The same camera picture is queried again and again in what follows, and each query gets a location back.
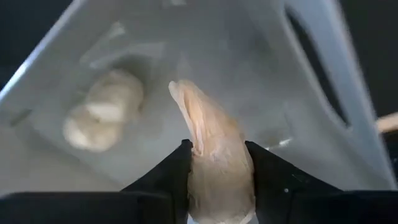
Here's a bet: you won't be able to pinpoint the clear plastic basket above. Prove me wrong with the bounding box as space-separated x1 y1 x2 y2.
0 0 398 200

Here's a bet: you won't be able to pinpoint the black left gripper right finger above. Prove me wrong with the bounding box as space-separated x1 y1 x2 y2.
244 140 343 224

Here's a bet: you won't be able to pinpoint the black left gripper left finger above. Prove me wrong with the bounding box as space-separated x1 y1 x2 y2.
121 139 194 224

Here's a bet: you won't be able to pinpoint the white garlic bulb with stem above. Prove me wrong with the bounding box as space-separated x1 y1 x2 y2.
168 78 257 224

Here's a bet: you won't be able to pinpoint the white plush items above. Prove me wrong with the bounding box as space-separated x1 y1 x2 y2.
84 68 145 124

